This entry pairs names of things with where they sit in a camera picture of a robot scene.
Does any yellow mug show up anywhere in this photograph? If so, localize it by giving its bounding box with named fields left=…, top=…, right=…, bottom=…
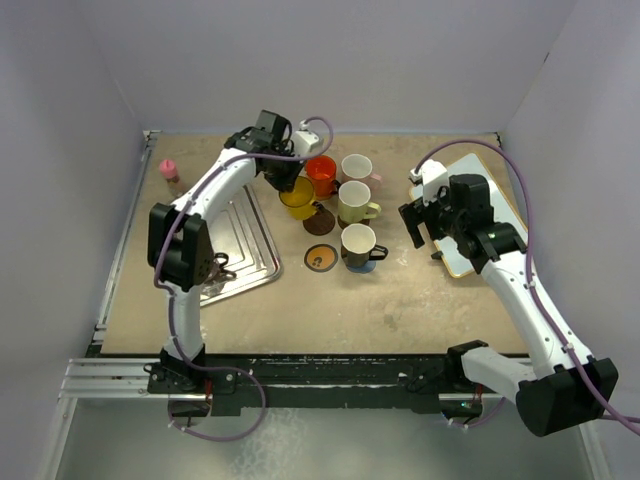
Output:
left=278, top=176, right=322, bottom=221

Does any orange mug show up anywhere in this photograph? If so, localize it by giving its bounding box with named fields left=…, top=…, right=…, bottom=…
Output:
left=305, top=155, right=340, bottom=201

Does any blue face coaster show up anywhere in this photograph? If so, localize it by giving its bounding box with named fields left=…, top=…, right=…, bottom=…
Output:
left=346, top=261, right=376, bottom=274

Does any black and white mug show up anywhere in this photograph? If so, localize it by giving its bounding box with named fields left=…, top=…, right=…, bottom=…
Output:
left=341, top=223, right=389, bottom=269

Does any dark wood coaster top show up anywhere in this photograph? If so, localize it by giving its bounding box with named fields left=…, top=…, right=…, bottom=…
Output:
left=303, top=208, right=336, bottom=236

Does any dark wood coaster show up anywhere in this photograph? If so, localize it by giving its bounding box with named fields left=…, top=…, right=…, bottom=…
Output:
left=337, top=213, right=370, bottom=229
left=303, top=208, right=336, bottom=236

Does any green mug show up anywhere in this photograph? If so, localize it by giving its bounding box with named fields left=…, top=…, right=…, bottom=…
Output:
left=338, top=180, right=382, bottom=224

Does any pink mug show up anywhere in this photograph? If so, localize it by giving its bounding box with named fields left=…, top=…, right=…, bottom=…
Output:
left=340, top=154, right=382, bottom=188

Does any silver metal tray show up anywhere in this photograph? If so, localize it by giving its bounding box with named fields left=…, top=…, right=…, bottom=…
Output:
left=200, top=185, right=282, bottom=307

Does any dark wood coaster bottom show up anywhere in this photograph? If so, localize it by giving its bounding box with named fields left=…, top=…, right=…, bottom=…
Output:
left=337, top=213, right=370, bottom=229

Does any orange black face coaster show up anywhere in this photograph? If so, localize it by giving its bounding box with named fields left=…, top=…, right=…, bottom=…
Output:
left=303, top=244, right=339, bottom=273

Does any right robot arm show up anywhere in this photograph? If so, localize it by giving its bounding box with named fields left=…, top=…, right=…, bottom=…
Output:
left=399, top=172, right=618, bottom=437

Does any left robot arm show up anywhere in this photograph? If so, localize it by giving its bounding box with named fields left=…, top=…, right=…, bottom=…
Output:
left=147, top=110, right=303, bottom=392

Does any pink cap bottle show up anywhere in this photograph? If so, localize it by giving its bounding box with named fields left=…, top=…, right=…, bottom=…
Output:
left=159, top=159, right=188, bottom=198

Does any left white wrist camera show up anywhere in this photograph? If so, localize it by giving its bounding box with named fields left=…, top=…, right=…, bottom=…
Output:
left=291, top=119, right=324, bottom=159

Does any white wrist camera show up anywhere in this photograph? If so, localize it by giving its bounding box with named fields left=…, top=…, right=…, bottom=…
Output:
left=291, top=119, right=324, bottom=159
left=409, top=159, right=449, bottom=204

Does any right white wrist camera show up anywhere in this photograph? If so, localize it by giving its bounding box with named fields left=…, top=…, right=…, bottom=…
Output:
left=409, top=159, right=449, bottom=204

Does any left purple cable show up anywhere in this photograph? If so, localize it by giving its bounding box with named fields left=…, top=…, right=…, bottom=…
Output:
left=153, top=116, right=335, bottom=442

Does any purple cable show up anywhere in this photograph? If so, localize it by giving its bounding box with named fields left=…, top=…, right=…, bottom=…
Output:
left=153, top=116, right=335, bottom=442
left=414, top=138, right=640, bottom=435

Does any white board wooden frame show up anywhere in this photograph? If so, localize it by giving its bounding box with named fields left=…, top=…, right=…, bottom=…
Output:
left=433, top=153, right=528, bottom=278

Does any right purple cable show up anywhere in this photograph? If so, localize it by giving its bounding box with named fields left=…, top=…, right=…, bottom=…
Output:
left=414, top=138, right=640, bottom=435

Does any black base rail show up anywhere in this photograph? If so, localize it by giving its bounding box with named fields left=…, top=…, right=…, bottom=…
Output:
left=143, top=354, right=491, bottom=421

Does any aluminium frame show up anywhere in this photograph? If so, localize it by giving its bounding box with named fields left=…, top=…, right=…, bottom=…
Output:
left=43, top=134, right=610, bottom=479

